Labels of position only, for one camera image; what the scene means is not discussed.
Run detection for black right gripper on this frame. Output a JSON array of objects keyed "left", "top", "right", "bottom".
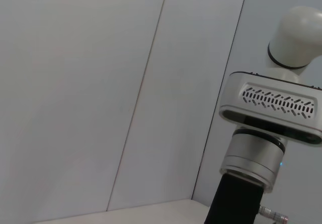
[{"left": 203, "top": 173, "right": 265, "bottom": 224}]

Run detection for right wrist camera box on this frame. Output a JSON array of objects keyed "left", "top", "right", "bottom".
[{"left": 218, "top": 71, "right": 322, "bottom": 147}]

